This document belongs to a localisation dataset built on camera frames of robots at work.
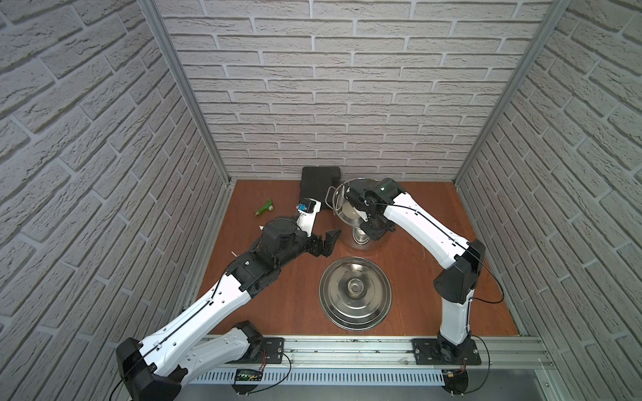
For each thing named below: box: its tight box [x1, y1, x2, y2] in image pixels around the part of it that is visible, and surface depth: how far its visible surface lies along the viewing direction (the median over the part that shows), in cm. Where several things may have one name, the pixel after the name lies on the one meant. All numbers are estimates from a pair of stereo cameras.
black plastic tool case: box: [300, 166, 342, 210], surface depth 119 cm
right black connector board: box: [441, 369, 469, 398], surface depth 72 cm
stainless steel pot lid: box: [318, 255, 393, 332], surface depth 86 cm
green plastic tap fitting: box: [254, 197, 275, 216], surface depth 109 cm
